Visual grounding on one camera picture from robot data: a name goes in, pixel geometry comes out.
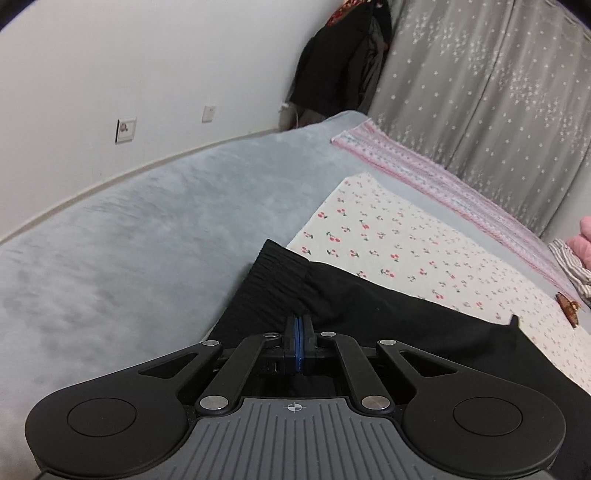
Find cherry print white sheet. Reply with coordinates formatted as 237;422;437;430
287;173;590;390

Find grey star curtain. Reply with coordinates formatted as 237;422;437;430
370;1;590;237

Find hanging dark clothes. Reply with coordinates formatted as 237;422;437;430
288;1;393;118

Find white wall switch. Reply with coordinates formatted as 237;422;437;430
201;106;216;123

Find grey bed cover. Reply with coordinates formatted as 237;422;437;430
0;109;591;480

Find black pants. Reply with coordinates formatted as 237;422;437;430
211;240;590;479

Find striped folded cloth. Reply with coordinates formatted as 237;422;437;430
548;239;590;306

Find brown hair claw clip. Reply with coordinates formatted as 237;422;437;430
555;293;580;328

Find pink striped blanket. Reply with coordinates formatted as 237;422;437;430
332;119;579;296

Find white wall socket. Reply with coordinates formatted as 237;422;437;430
115;118;137;144

